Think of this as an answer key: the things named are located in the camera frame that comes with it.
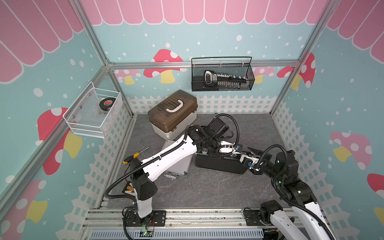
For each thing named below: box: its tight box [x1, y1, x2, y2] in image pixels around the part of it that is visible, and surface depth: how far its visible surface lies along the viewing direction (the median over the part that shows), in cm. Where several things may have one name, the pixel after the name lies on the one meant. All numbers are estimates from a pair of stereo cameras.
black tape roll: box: [99, 97, 116, 111], surface depth 81 cm
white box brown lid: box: [147, 89, 198, 141], surface depth 99 cm
